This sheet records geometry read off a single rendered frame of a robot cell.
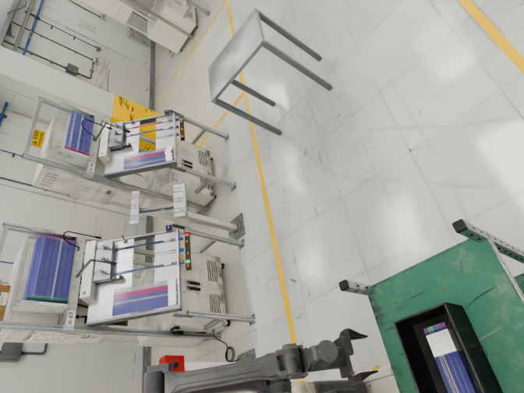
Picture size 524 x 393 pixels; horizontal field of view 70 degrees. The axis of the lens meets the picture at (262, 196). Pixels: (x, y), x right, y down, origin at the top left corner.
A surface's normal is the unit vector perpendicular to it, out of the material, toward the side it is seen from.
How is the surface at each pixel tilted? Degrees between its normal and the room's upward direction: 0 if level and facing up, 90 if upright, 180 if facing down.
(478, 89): 0
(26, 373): 90
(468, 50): 0
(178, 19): 90
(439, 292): 0
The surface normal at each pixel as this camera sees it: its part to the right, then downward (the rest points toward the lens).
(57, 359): 0.63, -0.53
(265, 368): -0.11, -0.55
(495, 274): -0.76, -0.27
